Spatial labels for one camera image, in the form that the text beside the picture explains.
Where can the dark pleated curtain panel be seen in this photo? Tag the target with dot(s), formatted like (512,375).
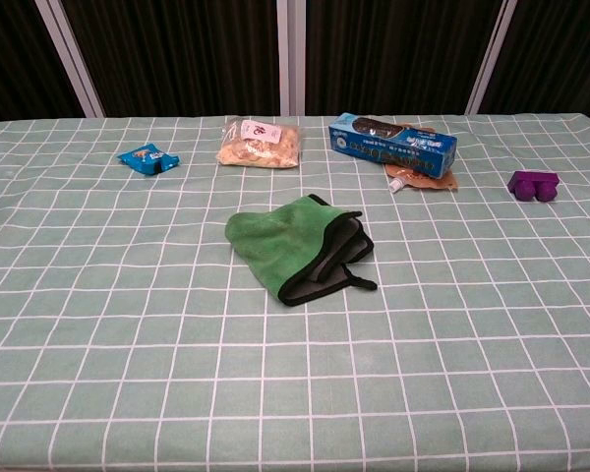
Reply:
(177,59)
(15,59)
(560,59)
(393,59)

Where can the blue cookie box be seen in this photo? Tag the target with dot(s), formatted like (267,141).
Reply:
(388,145)

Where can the green cloth with black trim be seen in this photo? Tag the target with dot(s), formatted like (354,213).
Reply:
(270,236)

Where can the clear bag of beige snacks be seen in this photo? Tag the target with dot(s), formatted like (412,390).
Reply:
(255,147)

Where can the white partition post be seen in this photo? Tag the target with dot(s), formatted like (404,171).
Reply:
(71,59)
(291,59)
(489,59)

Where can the green white checked tablecloth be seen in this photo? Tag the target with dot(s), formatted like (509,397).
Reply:
(423,344)

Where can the small blue snack packet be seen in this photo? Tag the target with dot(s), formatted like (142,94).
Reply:
(145,157)

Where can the brown spout pouch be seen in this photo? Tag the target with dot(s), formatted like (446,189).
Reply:
(423,182)

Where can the purple toy block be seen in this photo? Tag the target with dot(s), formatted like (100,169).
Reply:
(531,187)

